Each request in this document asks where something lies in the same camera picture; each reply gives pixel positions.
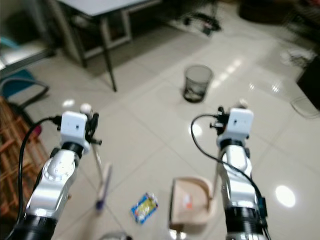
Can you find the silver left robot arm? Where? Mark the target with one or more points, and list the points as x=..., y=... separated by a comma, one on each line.
x=52, y=175

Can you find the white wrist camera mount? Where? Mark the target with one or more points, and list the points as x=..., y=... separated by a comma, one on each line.
x=74, y=126
x=240, y=122

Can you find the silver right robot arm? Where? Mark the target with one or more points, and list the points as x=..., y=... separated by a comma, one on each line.
x=237, y=180

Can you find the white and dark clutter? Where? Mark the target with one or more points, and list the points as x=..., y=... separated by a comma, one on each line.
x=297, y=57

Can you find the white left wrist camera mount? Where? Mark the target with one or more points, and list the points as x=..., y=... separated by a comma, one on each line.
x=74, y=126

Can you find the broom with white knob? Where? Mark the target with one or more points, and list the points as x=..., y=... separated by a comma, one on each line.
x=106, y=180

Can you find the brown wooden slatted rack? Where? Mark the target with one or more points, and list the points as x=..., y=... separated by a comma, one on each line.
x=10, y=160

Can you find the grey round object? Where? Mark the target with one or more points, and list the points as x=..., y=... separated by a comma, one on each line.
x=112, y=236

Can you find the black cabinet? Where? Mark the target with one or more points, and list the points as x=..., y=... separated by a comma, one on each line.
x=311, y=82

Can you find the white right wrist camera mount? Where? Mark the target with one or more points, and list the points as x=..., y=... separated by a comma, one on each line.
x=240, y=122

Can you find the blue chair with grey frame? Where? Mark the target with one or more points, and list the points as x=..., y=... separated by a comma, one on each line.
x=17, y=82

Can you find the dark bulky object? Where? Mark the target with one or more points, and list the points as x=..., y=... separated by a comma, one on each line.
x=265, y=9

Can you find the black mesh wastebasket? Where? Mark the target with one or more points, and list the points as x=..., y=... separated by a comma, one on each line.
x=197, y=85

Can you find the grey table with metal legs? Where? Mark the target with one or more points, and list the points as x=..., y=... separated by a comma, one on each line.
x=105, y=6

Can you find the light blue plastic chair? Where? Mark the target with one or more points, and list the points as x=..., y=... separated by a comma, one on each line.
x=5, y=44

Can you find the blue yellow snack packet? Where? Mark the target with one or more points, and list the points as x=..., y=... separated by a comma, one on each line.
x=144, y=208

